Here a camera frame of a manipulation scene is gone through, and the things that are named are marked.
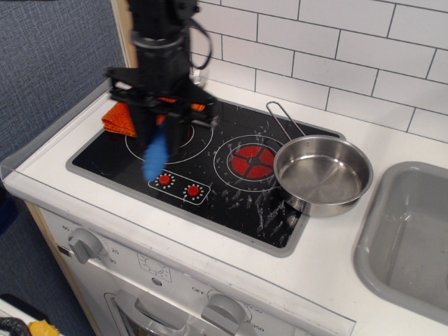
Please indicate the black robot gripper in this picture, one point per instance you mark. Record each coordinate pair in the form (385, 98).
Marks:
(163, 71)

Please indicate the blue handled metal fork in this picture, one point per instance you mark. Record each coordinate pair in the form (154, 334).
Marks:
(155, 155)

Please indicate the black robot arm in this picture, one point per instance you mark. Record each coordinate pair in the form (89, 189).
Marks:
(165, 20)

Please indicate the orange folded cloth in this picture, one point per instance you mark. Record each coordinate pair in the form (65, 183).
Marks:
(118, 119)

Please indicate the black toy stovetop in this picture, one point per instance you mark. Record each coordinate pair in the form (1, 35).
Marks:
(221, 178)

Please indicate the light wooden side panel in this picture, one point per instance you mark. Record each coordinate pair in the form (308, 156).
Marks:
(124, 24)

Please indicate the grey left oven knob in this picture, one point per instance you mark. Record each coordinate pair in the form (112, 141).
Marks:
(84, 245)

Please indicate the grey oven knob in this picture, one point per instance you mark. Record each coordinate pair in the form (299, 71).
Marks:
(224, 313)
(84, 245)

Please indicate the stainless steel pan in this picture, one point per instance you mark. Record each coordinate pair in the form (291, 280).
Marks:
(321, 176)

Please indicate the toy oven door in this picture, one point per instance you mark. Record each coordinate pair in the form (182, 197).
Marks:
(150, 315)

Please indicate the grey right oven knob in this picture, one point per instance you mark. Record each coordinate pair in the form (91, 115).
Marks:
(224, 313)

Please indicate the yellow object at corner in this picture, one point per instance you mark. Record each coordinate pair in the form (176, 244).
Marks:
(42, 328)

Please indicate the grey toy sink basin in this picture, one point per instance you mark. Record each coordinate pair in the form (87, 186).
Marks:
(401, 255)

